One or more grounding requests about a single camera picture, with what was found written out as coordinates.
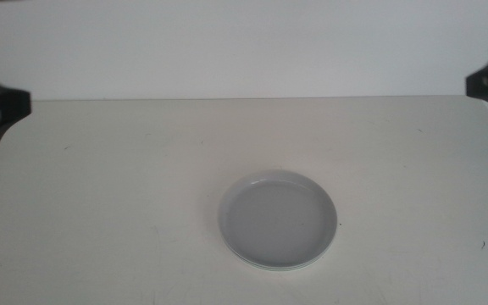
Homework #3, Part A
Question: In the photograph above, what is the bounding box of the grey shallow bowl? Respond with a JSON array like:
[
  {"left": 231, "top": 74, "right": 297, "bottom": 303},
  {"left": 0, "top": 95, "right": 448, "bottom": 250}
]
[{"left": 217, "top": 169, "right": 339, "bottom": 269}]

